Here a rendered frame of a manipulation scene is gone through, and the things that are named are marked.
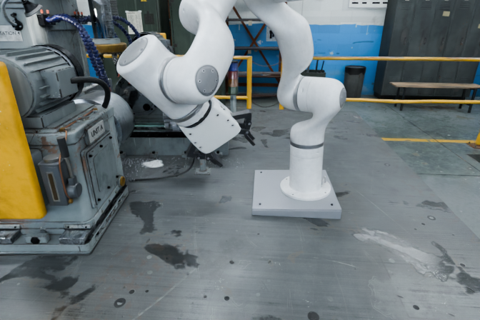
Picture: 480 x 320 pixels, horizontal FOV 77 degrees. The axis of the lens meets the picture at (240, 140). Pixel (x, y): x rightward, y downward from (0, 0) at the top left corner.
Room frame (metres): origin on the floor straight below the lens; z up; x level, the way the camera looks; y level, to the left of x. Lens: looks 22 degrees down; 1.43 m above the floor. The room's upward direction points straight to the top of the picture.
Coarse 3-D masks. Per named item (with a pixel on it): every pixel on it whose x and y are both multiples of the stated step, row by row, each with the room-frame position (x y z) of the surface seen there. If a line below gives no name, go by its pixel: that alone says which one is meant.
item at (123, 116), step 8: (80, 96) 1.15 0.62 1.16; (88, 96) 1.12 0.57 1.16; (96, 96) 1.14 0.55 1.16; (112, 96) 1.20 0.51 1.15; (120, 96) 1.24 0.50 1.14; (96, 104) 1.08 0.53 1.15; (112, 104) 1.14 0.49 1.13; (120, 104) 1.18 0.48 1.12; (128, 104) 1.24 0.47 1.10; (120, 112) 1.14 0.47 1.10; (128, 112) 1.20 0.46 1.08; (120, 120) 1.11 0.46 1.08; (128, 120) 1.17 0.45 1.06; (120, 128) 1.08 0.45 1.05; (128, 128) 1.16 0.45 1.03; (120, 136) 1.08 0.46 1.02; (128, 136) 1.19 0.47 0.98; (120, 144) 1.09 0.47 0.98
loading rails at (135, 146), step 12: (132, 132) 1.39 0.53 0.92; (144, 132) 1.39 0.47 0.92; (156, 132) 1.39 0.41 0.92; (168, 132) 1.39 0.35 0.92; (180, 132) 1.39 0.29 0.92; (132, 144) 1.39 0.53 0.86; (144, 144) 1.39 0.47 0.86; (156, 144) 1.39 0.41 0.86; (168, 144) 1.39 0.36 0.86; (180, 144) 1.39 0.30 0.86; (228, 144) 1.40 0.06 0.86; (156, 156) 1.36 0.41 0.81
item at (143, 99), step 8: (120, 80) 1.67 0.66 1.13; (120, 88) 1.67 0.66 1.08; (128, 88) 1.67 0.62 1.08; (128, 96) 1.67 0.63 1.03; (136, 96) 1.67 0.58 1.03; (144, 96) 1.67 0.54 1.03; (136, 104) 1.67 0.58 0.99; (144, 104) 1.66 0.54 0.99; (152, 104) 1.67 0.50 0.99; (136, 112) 1.67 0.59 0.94; (144, 112) 1.67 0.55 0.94
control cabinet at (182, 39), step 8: (176, 0) 4.51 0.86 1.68; (176, 8) 4.51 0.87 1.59; (176, 16) 4.51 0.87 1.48; (176, 24) 4.51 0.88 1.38; (176, 32) 4.52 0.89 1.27; (184, 32) 4.51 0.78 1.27; (176, 40) 4.52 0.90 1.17; (184, 40) 4.51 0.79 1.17; (192, 40) 4.50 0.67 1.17; (176, 48) 4.52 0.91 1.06; (184, 48) 4.51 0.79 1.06; (224, 80) 4.82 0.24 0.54; (224, 88) 4.80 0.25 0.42; (224, 104) 4.76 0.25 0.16
